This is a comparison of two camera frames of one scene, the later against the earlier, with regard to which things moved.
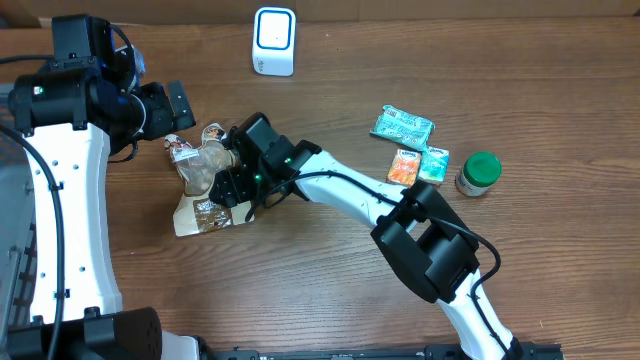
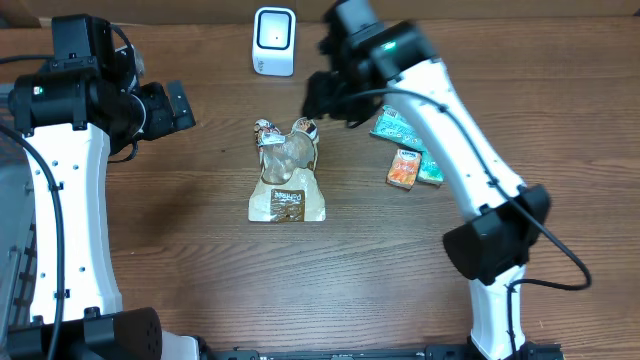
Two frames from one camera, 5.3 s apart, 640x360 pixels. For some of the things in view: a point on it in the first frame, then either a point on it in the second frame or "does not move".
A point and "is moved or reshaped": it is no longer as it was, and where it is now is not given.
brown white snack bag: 198,167 is moved or reshaped
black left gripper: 167,120 does not move
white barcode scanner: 273,41 does not move
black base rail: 521,351 does not move
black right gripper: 240,184 to 322,100
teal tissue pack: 402,127 does not move
